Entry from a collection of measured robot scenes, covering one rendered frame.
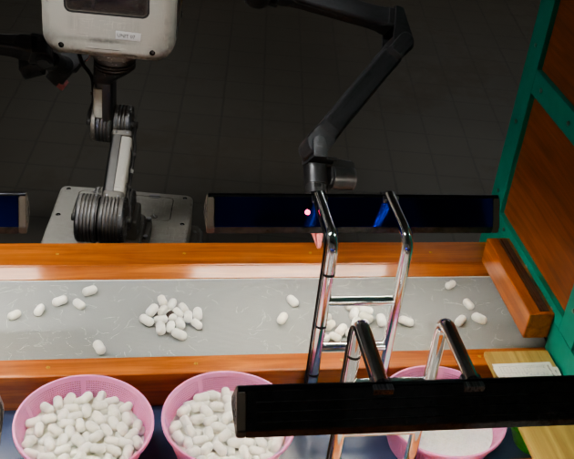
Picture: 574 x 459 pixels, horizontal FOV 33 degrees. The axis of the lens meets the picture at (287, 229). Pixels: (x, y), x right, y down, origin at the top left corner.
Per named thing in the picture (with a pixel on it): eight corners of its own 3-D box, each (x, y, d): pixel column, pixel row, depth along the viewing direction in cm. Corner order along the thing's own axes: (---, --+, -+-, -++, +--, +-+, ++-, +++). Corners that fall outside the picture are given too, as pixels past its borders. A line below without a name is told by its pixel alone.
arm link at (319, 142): (300, 146, 237) (312, 134, 229) (343, 149, 241) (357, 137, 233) (302, 191, 234) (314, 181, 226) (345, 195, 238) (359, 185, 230)
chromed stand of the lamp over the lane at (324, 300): (284, 351, 221) (306, 186, 197) (369, 350, 225) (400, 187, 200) (298, 410, 206) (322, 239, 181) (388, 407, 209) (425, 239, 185)
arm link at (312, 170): (299, 165, 233) (308, 158, 228) (325, 168, 236) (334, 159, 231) (301, 192, 232) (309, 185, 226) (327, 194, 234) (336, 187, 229)
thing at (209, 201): (202, 212, 199) (204, 183, 195) (486, 213, 211) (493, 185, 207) (206, 234, 193) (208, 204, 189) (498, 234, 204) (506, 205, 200)
